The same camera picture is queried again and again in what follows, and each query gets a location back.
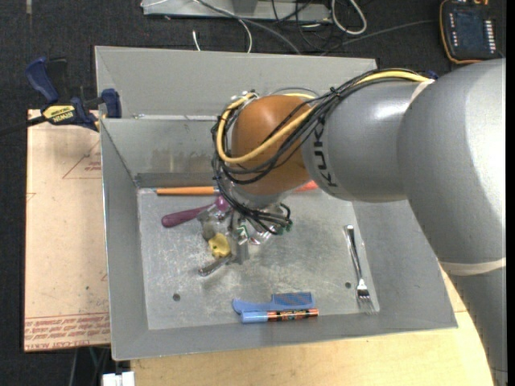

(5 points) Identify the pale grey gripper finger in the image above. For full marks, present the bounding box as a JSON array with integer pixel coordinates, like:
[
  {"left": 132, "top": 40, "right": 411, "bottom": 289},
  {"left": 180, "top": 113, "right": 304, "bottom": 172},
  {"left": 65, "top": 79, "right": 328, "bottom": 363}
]
[
  {"left": 196, "top": 209, "right": 219, "bottom": 241},
  {"left": 233, "top": 231, "right": 248, "bottom": 265}
]

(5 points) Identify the yellow and metal tool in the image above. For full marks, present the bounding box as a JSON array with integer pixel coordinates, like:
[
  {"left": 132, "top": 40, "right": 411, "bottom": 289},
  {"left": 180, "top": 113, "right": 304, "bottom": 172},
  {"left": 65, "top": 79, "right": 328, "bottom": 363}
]
[{"left": 197, "top": 232, "right": 234, "bottom": 277}]

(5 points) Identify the purple plastic spoon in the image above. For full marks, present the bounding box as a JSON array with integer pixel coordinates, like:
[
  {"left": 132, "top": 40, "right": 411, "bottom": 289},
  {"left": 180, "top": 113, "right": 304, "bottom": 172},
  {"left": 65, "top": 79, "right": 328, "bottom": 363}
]
[{"left": 161, "top": 195, "right": 229, "bottom": 228}]

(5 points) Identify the orange pencil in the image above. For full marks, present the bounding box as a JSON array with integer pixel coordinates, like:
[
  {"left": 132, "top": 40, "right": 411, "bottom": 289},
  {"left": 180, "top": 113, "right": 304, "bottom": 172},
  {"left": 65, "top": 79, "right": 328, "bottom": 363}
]
[{"left": 154, "top": 186, "right": 220, "bottom": 197}]

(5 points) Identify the grey metal bin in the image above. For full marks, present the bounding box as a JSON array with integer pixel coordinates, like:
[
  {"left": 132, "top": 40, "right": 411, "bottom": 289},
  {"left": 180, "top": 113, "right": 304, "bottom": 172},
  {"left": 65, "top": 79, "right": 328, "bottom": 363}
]
[{"left": 94, "top": 45, "right": 459, "bottom": 362}]

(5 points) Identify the red-orange thing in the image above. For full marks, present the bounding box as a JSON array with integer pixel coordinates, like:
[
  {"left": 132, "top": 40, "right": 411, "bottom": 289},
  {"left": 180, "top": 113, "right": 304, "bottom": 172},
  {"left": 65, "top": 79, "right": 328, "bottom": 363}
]
[{"left": 292, "top": 179, "right": 322, "bottom": 195}]

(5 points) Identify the blue plastic comb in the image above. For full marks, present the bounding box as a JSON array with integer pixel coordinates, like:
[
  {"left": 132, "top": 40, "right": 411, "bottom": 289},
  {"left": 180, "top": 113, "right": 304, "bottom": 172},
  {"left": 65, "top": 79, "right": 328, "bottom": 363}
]
[{"left": 232, "top": 291, "right": 317, "bottom": 314}]

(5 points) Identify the blue and orange marker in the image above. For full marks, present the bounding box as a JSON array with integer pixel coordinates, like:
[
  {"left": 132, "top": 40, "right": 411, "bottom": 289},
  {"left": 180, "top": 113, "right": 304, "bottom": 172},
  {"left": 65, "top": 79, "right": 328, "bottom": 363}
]
[{"left": 240, "top": 308, "right": 320, "bottom": 324}]

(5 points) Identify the silver metal fork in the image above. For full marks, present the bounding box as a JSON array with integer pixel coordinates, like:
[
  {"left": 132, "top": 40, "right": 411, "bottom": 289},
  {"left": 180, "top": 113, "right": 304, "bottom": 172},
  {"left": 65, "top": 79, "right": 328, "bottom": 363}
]
[{"left": 343, "top": 224, "right": 373, "bottom": 302}]

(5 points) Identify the brown cardboard board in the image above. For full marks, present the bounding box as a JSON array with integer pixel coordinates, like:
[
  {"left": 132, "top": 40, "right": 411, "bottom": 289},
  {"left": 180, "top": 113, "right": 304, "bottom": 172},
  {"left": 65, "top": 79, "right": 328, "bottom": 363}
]
[{"left": 23, "top": 109, "right": 112, "bottom": 353}]

